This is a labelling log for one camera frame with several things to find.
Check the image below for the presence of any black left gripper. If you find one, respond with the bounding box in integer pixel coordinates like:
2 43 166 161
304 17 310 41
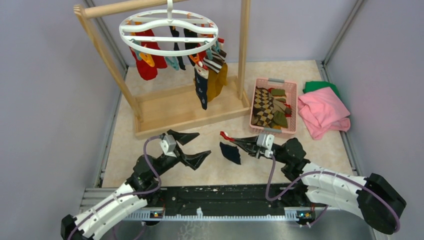
152 129 211 178

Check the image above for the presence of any navy blue sock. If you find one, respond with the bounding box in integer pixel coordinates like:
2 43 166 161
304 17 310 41
219 131 241 165

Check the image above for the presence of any navy sock red cuff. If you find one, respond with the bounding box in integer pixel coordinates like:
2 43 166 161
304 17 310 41
194 64 209 110

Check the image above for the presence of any mustard sock striped cuff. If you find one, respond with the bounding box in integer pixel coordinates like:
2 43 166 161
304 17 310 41
203 58 220 103

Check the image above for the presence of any white round clip hanger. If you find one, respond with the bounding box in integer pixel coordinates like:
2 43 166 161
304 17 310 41
119 0 219 57

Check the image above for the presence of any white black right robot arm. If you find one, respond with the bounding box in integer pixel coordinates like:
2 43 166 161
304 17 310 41
223 133 407 235

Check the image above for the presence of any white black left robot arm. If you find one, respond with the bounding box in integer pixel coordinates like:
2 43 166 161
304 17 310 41
60 129 211 240

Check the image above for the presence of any wooden hanger stand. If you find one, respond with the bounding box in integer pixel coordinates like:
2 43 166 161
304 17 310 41
73 0 251 139

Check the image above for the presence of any argyle patterned sock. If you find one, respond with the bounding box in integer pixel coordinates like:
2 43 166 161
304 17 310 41
251 87 274 128

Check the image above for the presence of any green striped sock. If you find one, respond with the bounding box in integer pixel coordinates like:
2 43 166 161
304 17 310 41
268 88 292 129

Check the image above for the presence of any pink perforated plastic basket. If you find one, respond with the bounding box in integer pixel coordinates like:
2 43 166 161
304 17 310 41
249 78 297 138

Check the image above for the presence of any pink folded cloth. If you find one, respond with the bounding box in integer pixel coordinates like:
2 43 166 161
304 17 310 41
297 87 351 140

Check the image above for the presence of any red bear sock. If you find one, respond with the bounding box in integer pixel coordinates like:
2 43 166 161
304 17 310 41
130 29 168 81

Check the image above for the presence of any green folded cloth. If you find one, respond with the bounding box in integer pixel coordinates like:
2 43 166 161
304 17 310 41
302 81 341 99

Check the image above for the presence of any black hanging sock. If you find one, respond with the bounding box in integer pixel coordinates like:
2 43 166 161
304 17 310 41
168 26 200 71

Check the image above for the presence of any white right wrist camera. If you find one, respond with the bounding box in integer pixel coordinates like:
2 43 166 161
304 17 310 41
257 133 275 150

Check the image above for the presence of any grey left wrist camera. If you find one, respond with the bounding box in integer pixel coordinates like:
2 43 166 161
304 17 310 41
160 134 177 158

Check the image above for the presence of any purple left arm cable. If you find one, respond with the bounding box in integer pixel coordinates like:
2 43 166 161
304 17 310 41
66 135 165 240

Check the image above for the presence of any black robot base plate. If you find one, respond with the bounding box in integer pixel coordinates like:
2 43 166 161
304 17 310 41
145 184 324 217

